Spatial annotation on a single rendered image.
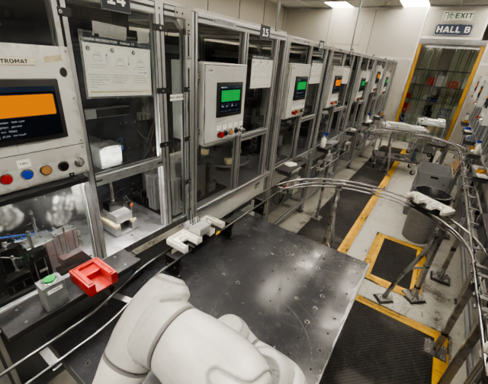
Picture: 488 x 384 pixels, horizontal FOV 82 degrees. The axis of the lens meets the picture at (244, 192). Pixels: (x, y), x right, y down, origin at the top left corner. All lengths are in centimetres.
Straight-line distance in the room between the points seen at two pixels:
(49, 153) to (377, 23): 877
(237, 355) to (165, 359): 12
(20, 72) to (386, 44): 867
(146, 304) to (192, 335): 12
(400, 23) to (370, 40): 76
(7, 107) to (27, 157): 18
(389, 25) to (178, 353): 906
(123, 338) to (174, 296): 12
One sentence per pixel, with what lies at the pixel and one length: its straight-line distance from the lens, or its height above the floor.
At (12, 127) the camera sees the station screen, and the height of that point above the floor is 159.
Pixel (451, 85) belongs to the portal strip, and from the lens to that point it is 905.
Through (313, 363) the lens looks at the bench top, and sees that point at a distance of 145.
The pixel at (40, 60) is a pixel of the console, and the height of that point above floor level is 178.
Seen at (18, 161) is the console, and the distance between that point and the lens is 121.
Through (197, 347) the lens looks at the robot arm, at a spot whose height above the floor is 141.
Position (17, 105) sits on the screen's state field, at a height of 165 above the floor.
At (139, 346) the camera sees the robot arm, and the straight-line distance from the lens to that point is 61.
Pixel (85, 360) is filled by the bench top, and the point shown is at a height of 68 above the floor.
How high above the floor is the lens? 185
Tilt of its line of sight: 26 degrees down
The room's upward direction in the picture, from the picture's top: 5 degrees clockwise
